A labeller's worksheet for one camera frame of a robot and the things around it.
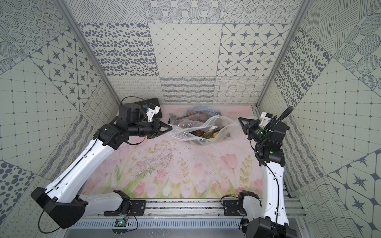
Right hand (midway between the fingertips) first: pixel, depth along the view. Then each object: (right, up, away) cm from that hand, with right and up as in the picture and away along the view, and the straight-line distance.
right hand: (237, 120), depth 70 cm
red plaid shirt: (-17, +3, +37) cm, 41 cm away
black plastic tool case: (-56, +15, +50) cm, 77 cm away
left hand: (-29, -4, -7) cm, 30 cm away
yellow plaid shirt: (-12, -8, +11) cm, 18 cm away
